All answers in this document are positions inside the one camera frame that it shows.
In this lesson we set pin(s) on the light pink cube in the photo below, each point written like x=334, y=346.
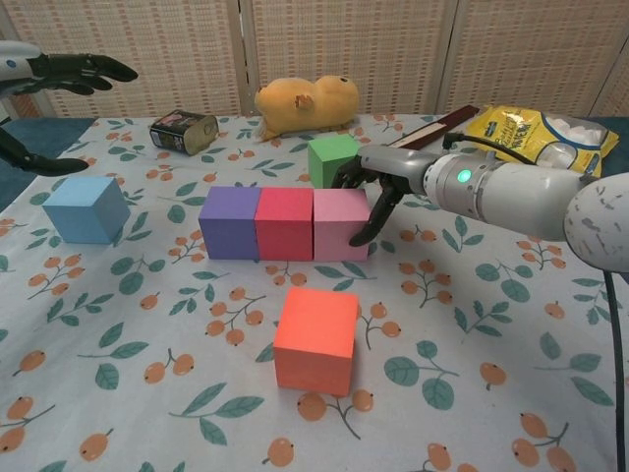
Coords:
x=339, y=228

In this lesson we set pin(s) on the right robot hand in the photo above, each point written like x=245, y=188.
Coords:
x=398, y=167

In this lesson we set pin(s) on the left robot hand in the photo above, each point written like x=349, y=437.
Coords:
x=64, y=69

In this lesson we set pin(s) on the dark red folded fan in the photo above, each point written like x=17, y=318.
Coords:
x=444, y=125

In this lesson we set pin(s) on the floral print tablecloth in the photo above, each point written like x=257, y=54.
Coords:
x=147, y=319

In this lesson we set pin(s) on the yellow marshmallow bag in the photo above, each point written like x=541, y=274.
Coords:
x=511, y=133

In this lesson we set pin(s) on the bamboo folding screen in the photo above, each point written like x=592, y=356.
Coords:
x=344, y=44

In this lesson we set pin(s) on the magenta red cube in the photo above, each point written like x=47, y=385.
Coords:
x=285, y=226

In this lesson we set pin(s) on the green cube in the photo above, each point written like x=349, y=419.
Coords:
x=326, y=159

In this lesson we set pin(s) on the light blue cube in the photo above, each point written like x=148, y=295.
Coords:
x=83, y=216

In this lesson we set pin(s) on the purple cube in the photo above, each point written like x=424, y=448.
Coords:
x=228, y=226

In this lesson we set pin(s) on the orange cube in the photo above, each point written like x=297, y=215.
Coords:
x=314, y=339

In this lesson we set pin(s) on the black luncheon meat can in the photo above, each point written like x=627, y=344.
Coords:
x=179, y=130

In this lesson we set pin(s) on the yellow plush animal toy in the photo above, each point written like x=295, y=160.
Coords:
x=304, y=105

